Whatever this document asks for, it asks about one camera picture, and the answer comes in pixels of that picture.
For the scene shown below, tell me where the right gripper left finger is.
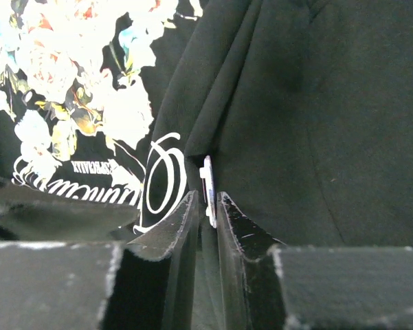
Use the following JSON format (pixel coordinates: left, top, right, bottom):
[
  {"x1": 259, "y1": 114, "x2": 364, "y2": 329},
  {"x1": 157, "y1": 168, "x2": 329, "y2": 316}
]
[{"x1": 0, "y1": 192, "x2": 199, "y2": 329}]

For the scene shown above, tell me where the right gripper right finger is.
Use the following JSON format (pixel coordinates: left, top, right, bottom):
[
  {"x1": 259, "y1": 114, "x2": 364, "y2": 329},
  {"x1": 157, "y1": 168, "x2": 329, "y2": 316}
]
[{"x1": 216, "y1": 192, "x2": 413, "y2": 329}]

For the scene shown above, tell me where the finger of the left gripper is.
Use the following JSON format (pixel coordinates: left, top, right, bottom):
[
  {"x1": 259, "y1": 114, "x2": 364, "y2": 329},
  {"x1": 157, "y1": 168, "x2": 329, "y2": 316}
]
[{"x1": 0, "y1": 178, "x2": 138, "y2": 241}]

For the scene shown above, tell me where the black floral print t-shirt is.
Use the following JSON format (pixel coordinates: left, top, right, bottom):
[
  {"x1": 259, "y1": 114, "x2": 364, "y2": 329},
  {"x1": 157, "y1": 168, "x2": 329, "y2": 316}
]
[{"x1": 0, "y1": 0, "x2": 413, "y2": 330}]

